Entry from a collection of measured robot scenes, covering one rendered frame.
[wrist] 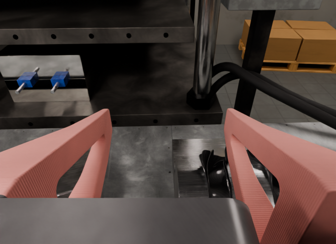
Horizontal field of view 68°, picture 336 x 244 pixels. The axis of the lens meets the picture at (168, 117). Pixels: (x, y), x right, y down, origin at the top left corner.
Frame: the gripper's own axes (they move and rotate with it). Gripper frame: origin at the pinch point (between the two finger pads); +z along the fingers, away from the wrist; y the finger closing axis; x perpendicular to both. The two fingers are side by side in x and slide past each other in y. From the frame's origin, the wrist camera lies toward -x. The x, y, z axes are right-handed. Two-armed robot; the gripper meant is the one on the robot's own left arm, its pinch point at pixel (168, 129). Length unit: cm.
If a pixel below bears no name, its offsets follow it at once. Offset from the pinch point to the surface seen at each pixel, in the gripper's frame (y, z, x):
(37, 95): 46, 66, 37
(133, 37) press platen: 11, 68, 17
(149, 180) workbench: 4.4, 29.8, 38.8
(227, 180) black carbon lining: -10.1, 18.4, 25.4
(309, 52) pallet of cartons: -152, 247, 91
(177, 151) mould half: -2.1, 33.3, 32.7
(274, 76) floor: -117, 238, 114
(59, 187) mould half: 19.4, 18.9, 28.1
